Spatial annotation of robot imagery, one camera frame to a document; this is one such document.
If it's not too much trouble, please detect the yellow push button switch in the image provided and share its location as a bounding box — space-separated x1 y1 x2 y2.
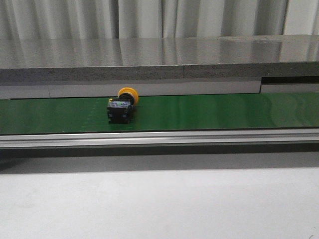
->
107 87 139 124

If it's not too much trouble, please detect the grey stone counter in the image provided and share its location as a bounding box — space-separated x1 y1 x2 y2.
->
0 35 319 99

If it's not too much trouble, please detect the green conveyor belt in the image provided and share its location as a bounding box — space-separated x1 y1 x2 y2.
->
0 93 319 135

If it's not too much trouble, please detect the white pleated curtain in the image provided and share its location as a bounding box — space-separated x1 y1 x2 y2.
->
0 0 319 40

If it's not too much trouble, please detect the aluminium conveyor frame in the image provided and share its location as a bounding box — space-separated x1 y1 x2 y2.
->
0 128 319 158

